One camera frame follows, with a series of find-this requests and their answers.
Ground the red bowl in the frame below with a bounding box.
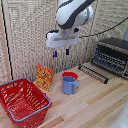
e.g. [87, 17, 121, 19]
[61, 71, 79, 81]

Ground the glass oven door with handle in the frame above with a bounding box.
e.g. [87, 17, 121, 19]
[77, 64, 111, 85]

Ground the black cable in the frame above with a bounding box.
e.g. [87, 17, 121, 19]
[78, 17, 128, 39]

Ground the red plastic shopping basket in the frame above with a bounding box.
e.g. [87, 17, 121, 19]
[0, 77, 53, 128]

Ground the yellow red cereal box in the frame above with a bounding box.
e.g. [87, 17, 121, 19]
[35, 64, 55, 93]

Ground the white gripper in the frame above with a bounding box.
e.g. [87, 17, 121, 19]
[45, 29, 81, 59]

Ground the black toaster oven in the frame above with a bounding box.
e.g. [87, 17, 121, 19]
[90, 37, 128, 80]

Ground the woven folding screen panel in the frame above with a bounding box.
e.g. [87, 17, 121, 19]
[2, 0, 57, 83]
[87, 0, 128, 63]
[54, 0, 98, 76]

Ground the blue plastic mug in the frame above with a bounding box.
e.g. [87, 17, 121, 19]
[61, 75, 81, 96]

